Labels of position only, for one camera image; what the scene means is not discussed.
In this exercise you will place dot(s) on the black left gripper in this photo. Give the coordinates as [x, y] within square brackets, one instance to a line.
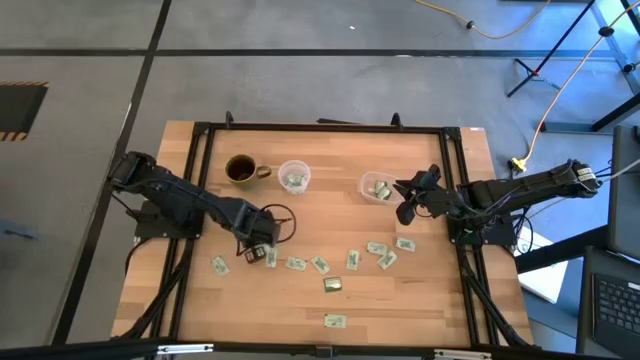
[260, 227]

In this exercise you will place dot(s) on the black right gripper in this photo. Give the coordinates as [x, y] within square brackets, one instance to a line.
[435, 200]

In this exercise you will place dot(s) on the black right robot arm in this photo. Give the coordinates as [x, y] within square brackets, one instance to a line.
[525, 190]

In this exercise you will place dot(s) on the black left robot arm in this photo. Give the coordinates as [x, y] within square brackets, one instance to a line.
[190, 200]

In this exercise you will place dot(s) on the rectangular clear plastic container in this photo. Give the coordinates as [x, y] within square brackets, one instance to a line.
[367, 182]

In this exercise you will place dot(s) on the thick dark green packet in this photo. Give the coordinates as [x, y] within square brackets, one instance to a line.
[333, 284]

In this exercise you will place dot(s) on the brown mug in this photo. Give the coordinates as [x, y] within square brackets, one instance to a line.
[241, 169]

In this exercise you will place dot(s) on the round clear plastic cup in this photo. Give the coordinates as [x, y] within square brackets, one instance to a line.
[285, 166]

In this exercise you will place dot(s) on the white box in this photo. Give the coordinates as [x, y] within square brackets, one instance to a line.
[545, 280]

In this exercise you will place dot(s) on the black tripod stand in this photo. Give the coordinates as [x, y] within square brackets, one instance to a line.
[549, 50]

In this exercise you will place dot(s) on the grey computer monitor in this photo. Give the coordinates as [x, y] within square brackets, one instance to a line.
[625, 200]

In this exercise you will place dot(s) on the black laptop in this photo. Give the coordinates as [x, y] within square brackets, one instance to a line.
[620, 310]

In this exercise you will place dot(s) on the grey flat floor object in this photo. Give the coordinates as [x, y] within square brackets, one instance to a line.
[17, 231]

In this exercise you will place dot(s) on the hazard-striped black floor hatch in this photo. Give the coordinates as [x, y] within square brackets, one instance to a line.
[20, 110]

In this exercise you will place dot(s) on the black frame hook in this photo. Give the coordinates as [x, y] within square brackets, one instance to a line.
[229, 119]
[397, 120]

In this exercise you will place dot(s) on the black camera beam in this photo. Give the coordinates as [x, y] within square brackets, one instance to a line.
[260, 351]

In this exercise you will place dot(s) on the black aluminium table frame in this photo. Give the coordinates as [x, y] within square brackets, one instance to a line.
[325, 128]

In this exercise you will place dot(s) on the silver beam bracket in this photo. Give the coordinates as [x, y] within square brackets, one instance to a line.
[185, 349]
[462, 354]

